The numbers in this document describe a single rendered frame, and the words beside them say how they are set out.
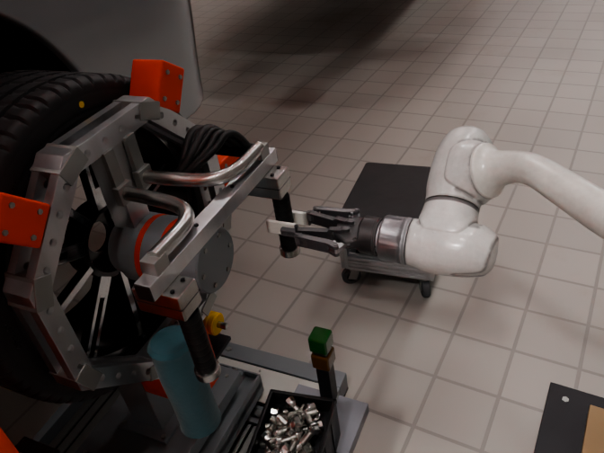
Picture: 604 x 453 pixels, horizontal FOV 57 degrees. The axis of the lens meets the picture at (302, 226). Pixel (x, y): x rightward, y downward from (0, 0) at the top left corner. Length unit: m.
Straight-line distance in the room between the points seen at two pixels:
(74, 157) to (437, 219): 0.62
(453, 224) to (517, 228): 1.51
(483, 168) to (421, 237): 0.16
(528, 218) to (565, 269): 0.34
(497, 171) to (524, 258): 1.36
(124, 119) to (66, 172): 0.16
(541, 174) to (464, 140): 0.18
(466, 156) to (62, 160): 0.68
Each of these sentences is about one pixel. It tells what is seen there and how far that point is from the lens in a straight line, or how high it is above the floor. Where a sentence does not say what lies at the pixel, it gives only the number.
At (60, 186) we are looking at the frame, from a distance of 0.95.
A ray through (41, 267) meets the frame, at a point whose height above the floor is 0.99.
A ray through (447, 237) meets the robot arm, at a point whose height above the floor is 0.87.
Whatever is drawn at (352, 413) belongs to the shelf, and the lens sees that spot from 1.28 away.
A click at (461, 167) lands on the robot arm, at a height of 0.96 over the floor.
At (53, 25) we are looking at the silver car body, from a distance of 1.52.
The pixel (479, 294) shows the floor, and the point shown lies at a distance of 2.19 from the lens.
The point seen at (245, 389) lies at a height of 0.15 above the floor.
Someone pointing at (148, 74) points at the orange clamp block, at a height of 1.14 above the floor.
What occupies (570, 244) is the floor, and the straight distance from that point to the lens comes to 2.47.
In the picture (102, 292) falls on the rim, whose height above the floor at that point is 0.77.
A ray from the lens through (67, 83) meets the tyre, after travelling 1.08.
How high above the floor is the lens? 1.49
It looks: 36 degrees down
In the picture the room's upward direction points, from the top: 9 degrees counter-clockwise
